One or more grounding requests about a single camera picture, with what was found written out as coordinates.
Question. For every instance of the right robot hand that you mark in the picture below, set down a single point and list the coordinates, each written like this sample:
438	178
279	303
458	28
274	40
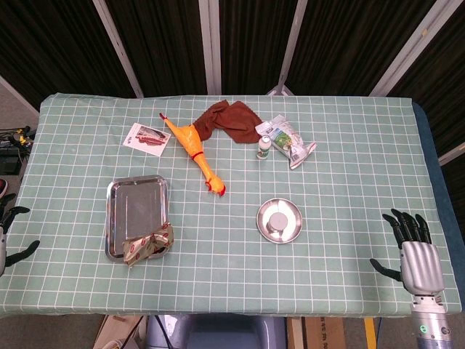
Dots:
421	263

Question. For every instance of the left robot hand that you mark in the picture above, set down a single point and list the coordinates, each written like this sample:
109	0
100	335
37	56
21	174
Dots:
16	256

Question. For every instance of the snack wrapper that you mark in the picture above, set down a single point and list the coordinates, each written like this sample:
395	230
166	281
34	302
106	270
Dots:
145	247

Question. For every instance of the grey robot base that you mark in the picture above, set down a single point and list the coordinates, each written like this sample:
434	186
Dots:
218	332

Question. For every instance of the red shoe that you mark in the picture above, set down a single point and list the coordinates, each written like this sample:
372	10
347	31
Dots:
3	186

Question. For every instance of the cardboard box with print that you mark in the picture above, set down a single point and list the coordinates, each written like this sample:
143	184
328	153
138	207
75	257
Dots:
327	334

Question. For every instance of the plain cardboard box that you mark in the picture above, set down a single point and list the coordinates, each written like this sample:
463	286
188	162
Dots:
116	332

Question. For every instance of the rectangular steel tray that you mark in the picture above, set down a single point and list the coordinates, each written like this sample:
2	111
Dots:
138	211

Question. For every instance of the round steel plate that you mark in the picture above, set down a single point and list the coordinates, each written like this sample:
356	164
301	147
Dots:
296	218

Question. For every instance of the white printed card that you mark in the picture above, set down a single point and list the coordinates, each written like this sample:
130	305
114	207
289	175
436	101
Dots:
145	140

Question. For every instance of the white milk drink bottle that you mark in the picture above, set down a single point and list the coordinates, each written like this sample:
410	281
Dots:
263	148

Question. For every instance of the green checked tablecloth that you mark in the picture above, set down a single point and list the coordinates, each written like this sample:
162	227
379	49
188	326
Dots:
225	272

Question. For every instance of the yellow rubber chicken toy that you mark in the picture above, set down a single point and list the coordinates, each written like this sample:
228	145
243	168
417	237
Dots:
189	140

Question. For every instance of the brown towel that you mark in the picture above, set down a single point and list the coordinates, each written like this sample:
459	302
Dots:
232	121

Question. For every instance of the dark folding screen white frame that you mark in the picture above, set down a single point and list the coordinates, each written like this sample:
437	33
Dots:
163	43

